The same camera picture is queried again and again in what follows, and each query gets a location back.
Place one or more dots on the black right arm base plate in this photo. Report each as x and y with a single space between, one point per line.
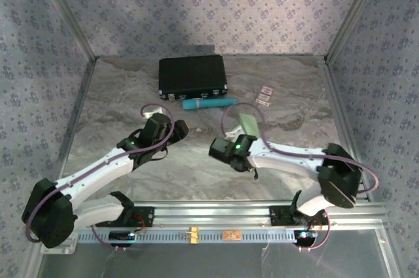
281 216

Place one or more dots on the aluminium mounting rail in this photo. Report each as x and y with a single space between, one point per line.
212 214

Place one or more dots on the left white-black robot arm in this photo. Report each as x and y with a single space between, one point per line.
91 176

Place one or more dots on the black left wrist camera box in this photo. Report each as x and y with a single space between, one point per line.
157 127

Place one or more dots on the orange label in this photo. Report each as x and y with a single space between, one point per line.
232 235

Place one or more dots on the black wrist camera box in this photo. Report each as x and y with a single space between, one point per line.
222 148
157 127

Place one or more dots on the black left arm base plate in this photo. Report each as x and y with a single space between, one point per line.
144 217

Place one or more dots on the small black board, green light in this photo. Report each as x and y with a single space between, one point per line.
121 235
306 235

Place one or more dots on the light green paper sheet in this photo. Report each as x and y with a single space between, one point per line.
250 124

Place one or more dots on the clear packet with printed cards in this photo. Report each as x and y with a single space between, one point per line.
264 95

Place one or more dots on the grey metal bracket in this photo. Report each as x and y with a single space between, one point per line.
65 248

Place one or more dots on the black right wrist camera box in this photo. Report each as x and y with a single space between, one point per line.
222 148

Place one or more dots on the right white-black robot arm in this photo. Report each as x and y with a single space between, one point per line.
294 160

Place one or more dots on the black hard case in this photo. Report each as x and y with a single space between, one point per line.
192 73

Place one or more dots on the teal cylindrical tube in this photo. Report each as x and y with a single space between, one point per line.
209 104

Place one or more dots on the aluminium frame post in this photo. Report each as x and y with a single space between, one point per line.
357 10

